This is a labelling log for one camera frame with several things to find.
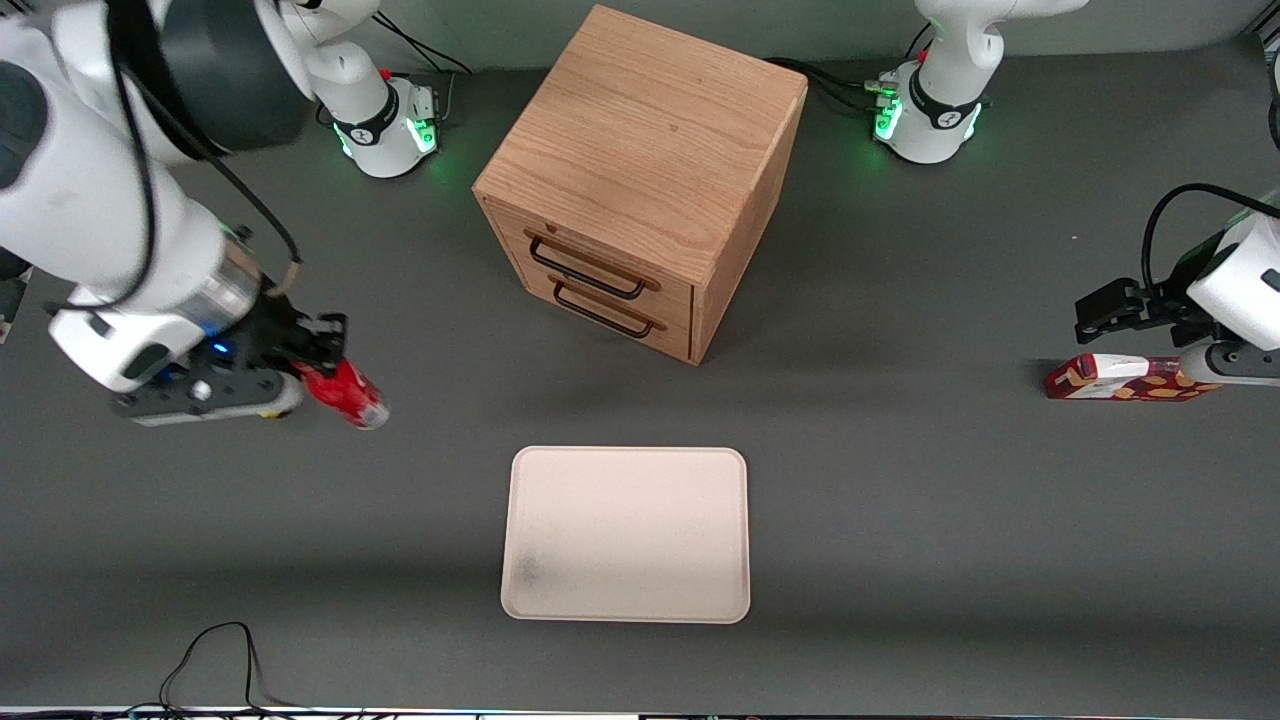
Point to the wooden drawer cabinet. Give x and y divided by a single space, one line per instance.
640 140

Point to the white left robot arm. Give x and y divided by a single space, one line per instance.
945 90

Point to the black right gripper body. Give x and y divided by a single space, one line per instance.
272 327

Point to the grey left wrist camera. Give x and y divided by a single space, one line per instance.
1235 365

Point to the red coke bottle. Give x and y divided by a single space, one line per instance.
350 395

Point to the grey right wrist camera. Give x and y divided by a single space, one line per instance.
210 395

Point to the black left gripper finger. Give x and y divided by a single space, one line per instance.
1110 325
1110 300

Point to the beige rectangular tray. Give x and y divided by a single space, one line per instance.
625 535

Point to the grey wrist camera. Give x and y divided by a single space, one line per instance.
210 395
1235 365

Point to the red snack box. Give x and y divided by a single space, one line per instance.
1110 380

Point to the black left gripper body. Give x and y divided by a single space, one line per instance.
1168 306

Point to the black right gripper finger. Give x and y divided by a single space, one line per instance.
318 358
325 326

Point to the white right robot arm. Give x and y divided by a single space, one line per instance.
90 220

